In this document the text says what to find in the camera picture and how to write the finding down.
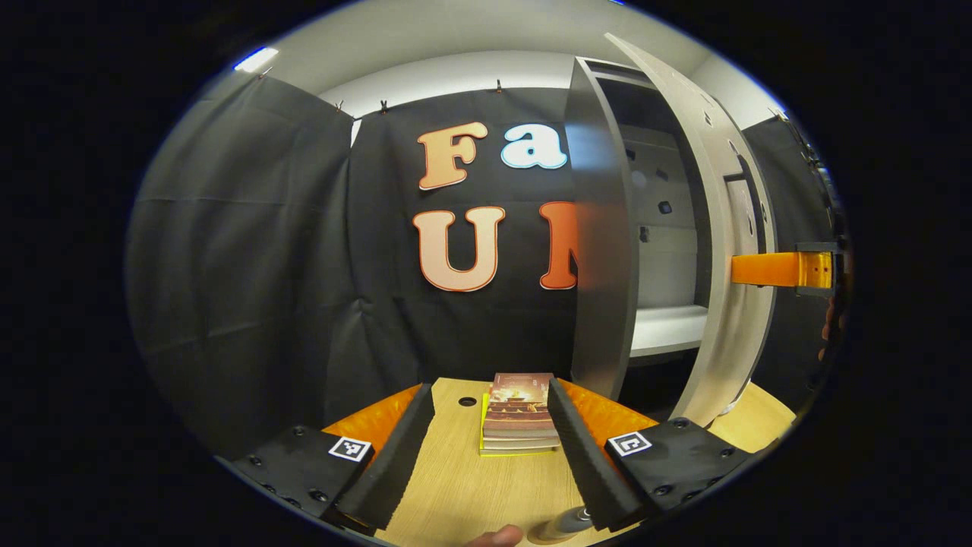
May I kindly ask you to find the white cabinet door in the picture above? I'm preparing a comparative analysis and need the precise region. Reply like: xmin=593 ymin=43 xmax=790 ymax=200
xmin=605 ymin=32 xmax=779 ymax=428

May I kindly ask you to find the black door handle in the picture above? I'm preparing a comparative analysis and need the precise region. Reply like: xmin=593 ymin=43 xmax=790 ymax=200
xmin=723 ymin=156 xmax=769 ymax=259

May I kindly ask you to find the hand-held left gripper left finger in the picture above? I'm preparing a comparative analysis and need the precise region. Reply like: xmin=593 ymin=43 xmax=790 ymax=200
xmin=232 ymin=382 xmax=436 ymax=533

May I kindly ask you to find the silver bottle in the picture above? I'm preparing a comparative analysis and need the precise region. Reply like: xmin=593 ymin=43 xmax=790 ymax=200
xmin=528 ymin=505 xmax=595 ymax=545

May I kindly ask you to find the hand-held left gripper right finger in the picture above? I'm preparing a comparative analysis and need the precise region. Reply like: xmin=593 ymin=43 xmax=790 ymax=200
xmin=547 ymin=378 xmax=749 ymax=533

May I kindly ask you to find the black backdrop cloth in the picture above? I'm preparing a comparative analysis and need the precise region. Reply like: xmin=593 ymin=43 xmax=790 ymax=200
xmin=125 ymin=72 xmax=844 ymax=457

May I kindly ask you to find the pale paperback book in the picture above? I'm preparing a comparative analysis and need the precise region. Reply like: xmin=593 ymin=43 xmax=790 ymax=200
xmin=481 ymin=435 xmax=561 ymax=451

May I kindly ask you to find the ceiling light strip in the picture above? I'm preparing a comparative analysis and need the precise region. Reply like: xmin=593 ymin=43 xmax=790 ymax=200
xmin=234 ymin=47 xmax=279 ymax=74

